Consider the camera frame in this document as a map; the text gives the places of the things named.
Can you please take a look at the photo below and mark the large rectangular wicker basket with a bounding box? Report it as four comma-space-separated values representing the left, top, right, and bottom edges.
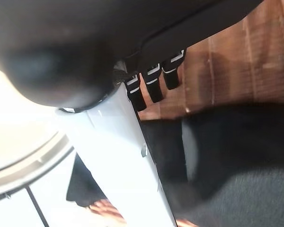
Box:
89, 0, 284, 227

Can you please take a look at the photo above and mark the round glass washer door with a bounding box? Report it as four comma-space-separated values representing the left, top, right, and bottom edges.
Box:
0, 131, 76, 198

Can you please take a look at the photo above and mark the black garment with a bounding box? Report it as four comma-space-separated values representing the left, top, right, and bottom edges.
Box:
66, 101, 284, 227

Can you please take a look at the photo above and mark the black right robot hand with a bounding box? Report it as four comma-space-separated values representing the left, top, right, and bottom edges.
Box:
0, 0, 261, 227

